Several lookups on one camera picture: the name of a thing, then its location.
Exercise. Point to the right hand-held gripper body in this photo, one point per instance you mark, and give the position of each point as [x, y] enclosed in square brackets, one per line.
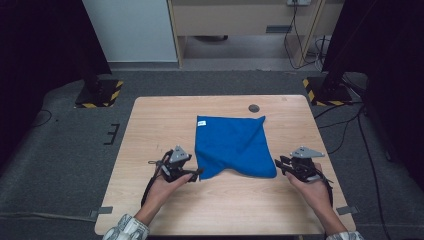
[304, 163]

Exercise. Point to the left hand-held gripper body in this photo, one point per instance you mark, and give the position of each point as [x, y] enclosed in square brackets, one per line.
[175, 161]

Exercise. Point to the blue microfiber cloth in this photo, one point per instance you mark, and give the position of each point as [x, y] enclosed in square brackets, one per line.
[233, 146]

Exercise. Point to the person's right hand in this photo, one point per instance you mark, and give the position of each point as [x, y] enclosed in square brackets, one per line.
[313, 193]

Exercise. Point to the person's left hand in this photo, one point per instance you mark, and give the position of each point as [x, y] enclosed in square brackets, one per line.
[163, 195]

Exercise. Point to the dark round table grommet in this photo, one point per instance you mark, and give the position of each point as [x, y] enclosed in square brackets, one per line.
[253, 108]

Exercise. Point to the grey tape piece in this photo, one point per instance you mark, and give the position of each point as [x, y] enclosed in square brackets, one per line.
[101, 211]
[347, 210]

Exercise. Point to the striped black stand base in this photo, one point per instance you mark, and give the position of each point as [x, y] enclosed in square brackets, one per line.
[100, 95]
[328, 93]

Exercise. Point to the dark curtain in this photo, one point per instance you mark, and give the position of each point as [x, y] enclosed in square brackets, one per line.
[43, 60]
[390, 66]

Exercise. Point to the white cabinet panel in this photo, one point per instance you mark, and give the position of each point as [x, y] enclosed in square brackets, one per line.
[130, 30]

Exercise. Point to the light wooden desk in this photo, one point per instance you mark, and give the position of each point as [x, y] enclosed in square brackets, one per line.
[233, 18]

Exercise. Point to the white power strip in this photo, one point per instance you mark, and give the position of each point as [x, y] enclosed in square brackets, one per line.
[299, 2]

